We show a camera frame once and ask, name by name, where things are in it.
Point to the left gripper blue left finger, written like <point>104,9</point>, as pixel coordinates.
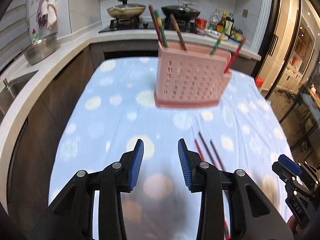
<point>135,164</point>

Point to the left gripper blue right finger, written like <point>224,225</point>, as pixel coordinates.
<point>186,164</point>

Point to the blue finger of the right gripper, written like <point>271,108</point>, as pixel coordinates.
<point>289,164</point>

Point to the red chopstick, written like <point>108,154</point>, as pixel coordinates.
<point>212,223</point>
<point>234,56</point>

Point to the brown chopstick gold band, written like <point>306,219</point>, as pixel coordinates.
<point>177,29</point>

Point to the green chopstick gold band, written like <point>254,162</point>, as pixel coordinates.
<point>161,29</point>

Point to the steel kitchen sink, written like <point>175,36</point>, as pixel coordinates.
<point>11,91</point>

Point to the person's right hand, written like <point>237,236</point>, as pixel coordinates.
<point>294,226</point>

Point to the red chopstick under spoon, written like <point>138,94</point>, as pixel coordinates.
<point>212,223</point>

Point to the dark maroon chopstick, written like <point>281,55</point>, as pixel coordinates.
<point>217,156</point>

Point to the dark purple chopstick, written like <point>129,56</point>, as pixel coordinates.
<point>207,150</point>

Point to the blue planet print tablecloth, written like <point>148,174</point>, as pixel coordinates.
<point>117,108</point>

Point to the pink perforated utensil holder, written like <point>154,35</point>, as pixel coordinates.
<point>190,78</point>

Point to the red bag on floor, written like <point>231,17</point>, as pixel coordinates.
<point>259,82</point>

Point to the black framed glass door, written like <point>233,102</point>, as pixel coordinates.
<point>288,71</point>

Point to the white plate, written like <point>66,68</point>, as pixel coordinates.
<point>215,34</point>

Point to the small seasoning jars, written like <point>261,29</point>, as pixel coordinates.
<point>236,34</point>

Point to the black gas stove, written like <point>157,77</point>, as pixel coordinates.
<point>138,23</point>

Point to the red instant noodle cup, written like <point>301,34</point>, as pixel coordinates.
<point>200,25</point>

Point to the yellow cap sauce bottle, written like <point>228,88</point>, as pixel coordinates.
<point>221,25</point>

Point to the steel mixing bowl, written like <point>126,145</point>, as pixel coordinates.
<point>41,49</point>

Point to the yellow wok with lid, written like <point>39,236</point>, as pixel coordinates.
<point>126,10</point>

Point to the clear plastic bottle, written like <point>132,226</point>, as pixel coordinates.
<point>214,20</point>

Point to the dark soy sauce bottle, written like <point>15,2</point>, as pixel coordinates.
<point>229,24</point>

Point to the black wok with lid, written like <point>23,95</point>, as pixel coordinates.
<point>181,12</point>

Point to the green dish soap bottle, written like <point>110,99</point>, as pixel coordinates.
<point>35,36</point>

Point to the hanging pink white towels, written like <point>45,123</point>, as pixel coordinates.
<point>46,15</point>

